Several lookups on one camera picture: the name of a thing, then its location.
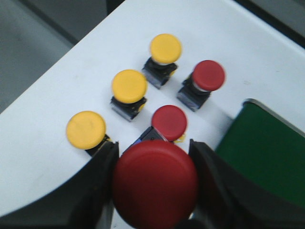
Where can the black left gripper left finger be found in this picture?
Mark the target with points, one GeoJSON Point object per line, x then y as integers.
{"type": "Point", "coordinates": [82, 202]}

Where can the red mushroom push button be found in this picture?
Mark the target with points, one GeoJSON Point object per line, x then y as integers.
{"type": "Point", "coordinates": [206, 77]}
{"type": "Point", "coordinates": [155, 185]}
{"type": "Point", "coordinates": [168, 123]}

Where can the yellow mushroom push button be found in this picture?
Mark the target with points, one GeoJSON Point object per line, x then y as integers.
{"type": "Point", "coordinates": [165, 50]}
{"type": "Point", "coordinates": [86, 130]}
{"type": "Point", "coordinates": [129, 88]}

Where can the green conveyor belt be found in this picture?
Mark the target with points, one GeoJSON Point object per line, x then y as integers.
{"type": "Point", "coordinates": [268, 150]}

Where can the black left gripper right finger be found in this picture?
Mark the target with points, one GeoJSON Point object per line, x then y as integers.
{"type": "Point", "coordinates": [227, 200]}

